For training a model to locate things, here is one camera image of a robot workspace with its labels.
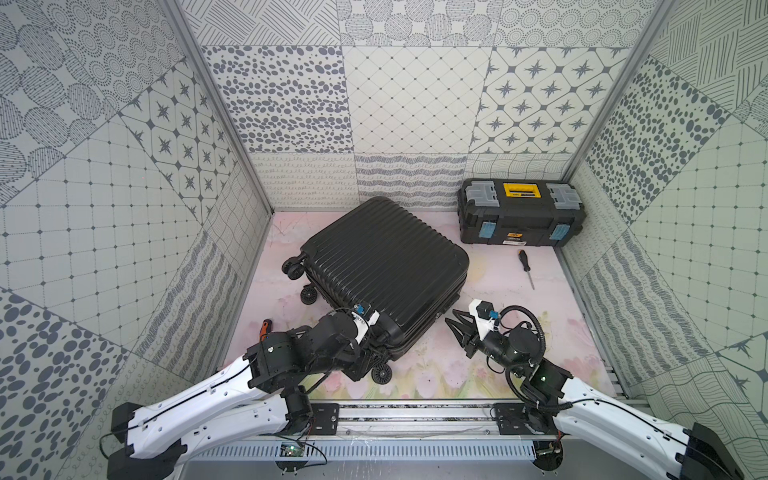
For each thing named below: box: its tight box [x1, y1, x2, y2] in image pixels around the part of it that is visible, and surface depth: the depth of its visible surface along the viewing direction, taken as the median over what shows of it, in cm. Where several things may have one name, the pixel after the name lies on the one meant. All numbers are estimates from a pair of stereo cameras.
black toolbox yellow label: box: [458, 178, 587, 248], surface depth 103 cm
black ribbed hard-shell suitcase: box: [282, 197, 470, 357], surface depth 82 cm
